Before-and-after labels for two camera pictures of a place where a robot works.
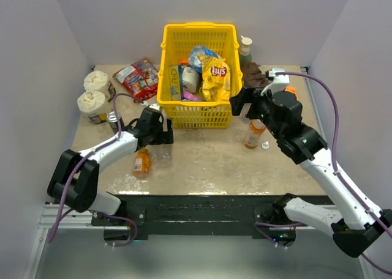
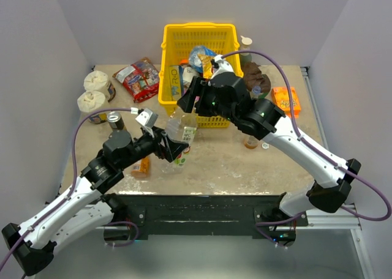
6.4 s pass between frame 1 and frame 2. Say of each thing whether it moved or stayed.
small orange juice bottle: stayed
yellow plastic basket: stayed
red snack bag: stayed
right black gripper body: moved
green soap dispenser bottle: stayed
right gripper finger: moved
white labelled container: stayed
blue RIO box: stayed
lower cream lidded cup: stayed
